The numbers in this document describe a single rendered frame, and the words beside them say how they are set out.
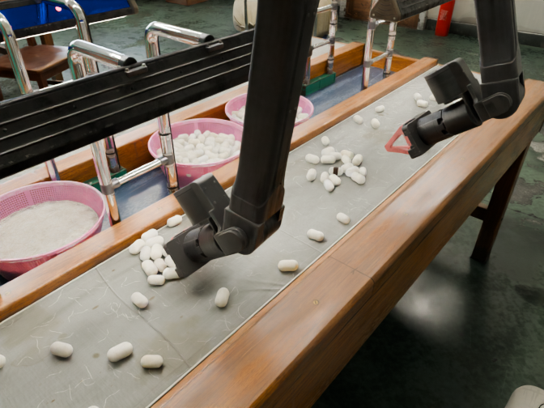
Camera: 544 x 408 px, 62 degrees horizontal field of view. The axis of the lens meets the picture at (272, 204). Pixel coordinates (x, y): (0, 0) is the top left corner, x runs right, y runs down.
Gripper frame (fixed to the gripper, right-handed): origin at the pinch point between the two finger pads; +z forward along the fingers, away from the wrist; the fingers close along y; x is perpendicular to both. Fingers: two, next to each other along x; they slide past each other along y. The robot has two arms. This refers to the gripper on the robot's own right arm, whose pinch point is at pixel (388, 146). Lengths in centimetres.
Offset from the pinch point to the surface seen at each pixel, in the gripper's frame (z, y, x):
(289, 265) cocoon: 6.6, 33.7, 8.1
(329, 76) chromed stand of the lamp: 53, -63, -26
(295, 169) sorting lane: 24.2, 4.3, -4.6
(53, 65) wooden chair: 203, -36, -116
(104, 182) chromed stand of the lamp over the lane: 27, 47, -21
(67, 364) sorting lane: 18, 70, 2
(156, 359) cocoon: 9, 61, 7
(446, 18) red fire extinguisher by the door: 153, -412, -45
